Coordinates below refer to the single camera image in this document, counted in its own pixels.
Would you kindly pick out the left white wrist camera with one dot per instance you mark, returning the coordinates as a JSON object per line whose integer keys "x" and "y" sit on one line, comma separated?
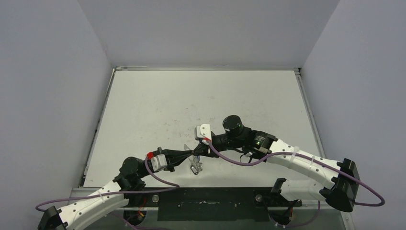
{"x": 157, "y": 160}

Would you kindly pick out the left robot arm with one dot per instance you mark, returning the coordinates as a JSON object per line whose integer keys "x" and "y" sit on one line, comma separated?
{"x": 124, "y": 189}

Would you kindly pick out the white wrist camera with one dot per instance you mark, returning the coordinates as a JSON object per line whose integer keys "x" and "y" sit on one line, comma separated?
{"x": 203, "y": 132}
{"x": 157, "y": 160}

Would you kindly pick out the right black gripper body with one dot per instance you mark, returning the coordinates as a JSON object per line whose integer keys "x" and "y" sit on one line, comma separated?
{"x": 207, "y": 145}

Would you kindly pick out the aluminium front rail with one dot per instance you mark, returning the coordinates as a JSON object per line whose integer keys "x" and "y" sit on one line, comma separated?
{"x": 340, "y": 198}

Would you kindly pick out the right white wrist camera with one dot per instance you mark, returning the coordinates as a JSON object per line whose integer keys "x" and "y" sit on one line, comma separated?
{"x": 203, "y": 132}

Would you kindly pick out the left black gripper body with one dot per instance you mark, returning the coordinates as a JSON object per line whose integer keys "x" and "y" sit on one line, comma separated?
{"x": 143, "y": 174}

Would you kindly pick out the black tagged key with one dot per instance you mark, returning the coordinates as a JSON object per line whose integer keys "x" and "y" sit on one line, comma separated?
{"x": 194, "y": 170}

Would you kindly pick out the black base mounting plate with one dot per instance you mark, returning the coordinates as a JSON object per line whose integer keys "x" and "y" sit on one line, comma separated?
{"x": 213, "y": 204}

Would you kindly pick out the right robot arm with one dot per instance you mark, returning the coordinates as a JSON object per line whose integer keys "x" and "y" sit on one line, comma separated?
{"x": 327, "y": 180}

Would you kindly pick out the clear plastic keyring holder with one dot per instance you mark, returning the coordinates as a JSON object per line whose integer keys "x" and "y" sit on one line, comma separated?
{"x": 195, "y": 162}

